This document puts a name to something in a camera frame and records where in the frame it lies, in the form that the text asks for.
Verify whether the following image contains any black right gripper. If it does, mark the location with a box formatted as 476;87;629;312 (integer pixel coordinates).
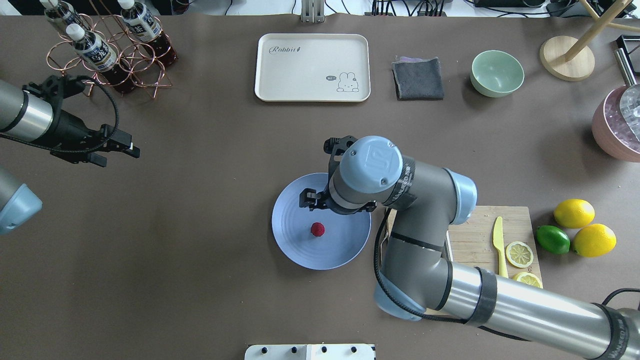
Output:
298;136;377;215

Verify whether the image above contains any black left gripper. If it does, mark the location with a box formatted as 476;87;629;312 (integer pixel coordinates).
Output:
22;75;141;167

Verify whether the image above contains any red strawberry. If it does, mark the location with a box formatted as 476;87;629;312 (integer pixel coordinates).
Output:
310;222;326;237

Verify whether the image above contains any blue plate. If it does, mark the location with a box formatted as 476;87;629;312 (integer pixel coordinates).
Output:
271;172;371;271

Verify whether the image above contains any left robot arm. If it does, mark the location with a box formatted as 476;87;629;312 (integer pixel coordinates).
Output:
0;75;141;167

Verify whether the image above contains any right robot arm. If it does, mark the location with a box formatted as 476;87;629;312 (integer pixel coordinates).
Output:
299;136;639;360

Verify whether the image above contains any dark drink bottle lower left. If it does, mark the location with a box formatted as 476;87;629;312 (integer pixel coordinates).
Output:
66;23;137;94

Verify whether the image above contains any dark drink bottle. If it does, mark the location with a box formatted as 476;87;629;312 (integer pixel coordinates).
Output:
66;23;137;94
39;0;89;38
118;0;178;68

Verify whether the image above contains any cream rabbit tray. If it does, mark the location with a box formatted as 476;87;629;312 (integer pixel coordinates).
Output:
254;33;371;103

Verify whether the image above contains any dark drink bottle upper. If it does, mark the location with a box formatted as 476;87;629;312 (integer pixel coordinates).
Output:
118;0;178;68

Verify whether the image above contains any dark drink bottle lower right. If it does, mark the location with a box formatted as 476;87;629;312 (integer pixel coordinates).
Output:
39;0;89;38

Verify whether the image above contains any grey folded cloth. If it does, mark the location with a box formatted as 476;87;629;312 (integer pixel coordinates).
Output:
391;56;445;100

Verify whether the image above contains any wooden cutting board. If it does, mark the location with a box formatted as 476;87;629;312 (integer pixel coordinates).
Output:
382;206;546;291

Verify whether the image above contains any yellow plastic knife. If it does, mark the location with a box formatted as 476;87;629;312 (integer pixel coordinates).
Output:
492;216;509;278

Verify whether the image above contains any lemon slice lower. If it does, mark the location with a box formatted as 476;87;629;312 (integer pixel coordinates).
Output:
505;241;534;269

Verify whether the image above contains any mint green bowl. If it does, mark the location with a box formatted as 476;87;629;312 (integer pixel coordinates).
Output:
470;50;525;98

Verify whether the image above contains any lemon half upper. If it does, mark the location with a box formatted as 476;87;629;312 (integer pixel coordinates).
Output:
512;271;544;289

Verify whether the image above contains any green lime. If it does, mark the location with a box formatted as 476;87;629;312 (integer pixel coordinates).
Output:
535;225;571;255

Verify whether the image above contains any yellow lemon upper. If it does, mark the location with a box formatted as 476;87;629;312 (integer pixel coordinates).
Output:
553;198;595;229

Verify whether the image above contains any yellow lemon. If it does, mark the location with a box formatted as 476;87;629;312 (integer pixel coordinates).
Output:
553;198;595;229
573;223;617;258

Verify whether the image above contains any yellow lemon lower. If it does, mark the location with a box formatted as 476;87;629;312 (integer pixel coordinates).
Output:
573;223;617;258

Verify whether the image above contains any wooden cup tree stand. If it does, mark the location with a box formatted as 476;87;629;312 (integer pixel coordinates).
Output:
539;0;639;82

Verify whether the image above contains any pink bowl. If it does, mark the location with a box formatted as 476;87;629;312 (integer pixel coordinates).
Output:
591;85;640;163

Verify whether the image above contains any steel ice scoop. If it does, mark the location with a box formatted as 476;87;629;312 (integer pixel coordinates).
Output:
615;48;640;137

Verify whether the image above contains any copper wire bottle rack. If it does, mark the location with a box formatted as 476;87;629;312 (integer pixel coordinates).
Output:
41;0;178;98

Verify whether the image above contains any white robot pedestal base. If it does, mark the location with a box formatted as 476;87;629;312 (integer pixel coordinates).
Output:
244;342;377;360

